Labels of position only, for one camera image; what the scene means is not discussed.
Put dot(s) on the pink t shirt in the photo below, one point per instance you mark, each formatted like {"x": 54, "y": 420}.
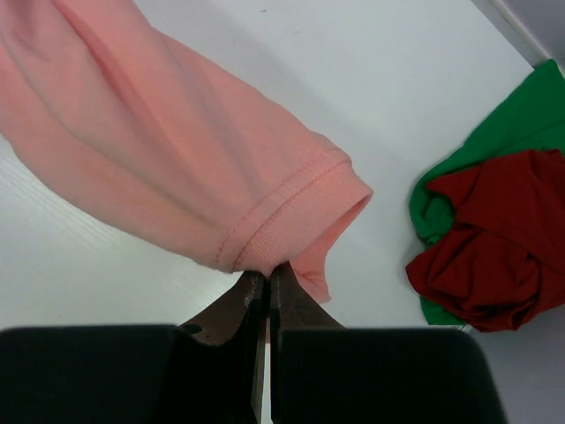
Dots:
{"x": 148, "y": 136}

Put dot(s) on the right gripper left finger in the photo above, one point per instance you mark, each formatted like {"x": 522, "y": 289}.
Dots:
{"x": 206, "y": 370}

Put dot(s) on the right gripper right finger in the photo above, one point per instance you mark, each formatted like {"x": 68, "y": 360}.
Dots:
{"x": 322, "y": 372}

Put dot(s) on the green t shirt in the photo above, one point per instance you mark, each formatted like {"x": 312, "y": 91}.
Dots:
{"x": 531, "y": 118}

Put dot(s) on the red t shirt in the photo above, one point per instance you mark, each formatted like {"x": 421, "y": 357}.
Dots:
{"x": 502, "y": 261}

